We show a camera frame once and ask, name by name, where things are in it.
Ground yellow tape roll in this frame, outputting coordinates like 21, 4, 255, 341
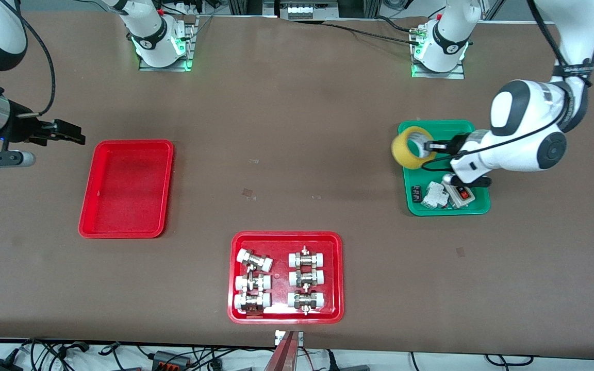
391, 126, 438, 170

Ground green plastic tray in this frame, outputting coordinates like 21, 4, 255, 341
399, 120, 491, 216

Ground empty red plastic tray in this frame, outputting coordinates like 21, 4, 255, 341
78, 140, 175, 239

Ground red tray with fittings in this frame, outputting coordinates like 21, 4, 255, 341
227, 231, 344, 325

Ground white circuit breaker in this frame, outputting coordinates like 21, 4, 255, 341
423, 181, 450, 209

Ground metal fitting white caps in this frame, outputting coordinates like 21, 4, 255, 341
287, 290, 326, 315
234, 292, 272, 314
288, 246, 326, 268
236, 248, 274, 273
235, 273, 272, 292
288, 269, 325, 288

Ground black plug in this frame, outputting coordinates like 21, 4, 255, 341
328, 350, 370, 371

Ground grey connector box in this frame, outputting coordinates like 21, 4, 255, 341
152, 350, 193, 369

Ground grey switch box red button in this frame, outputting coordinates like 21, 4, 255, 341
444, 185, 475, 209

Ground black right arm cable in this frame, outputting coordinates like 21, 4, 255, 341
16, 9, 56, 118

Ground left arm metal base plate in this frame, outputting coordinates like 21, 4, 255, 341
411, 26, 466, 79

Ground short black table cable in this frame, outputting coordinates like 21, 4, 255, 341
374, 15, 424, 34

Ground long black table cable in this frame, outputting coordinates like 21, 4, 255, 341
323, 22, 421, 46

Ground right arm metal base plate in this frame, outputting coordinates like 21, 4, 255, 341
139, 15, 197, 72

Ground aluminium frame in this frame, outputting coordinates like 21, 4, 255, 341
227, 0, 380, 20

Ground small metal bracket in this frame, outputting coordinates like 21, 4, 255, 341
275, 331, 304, 347

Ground red camera post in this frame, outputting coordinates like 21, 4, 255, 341
263, 331, 300, 371

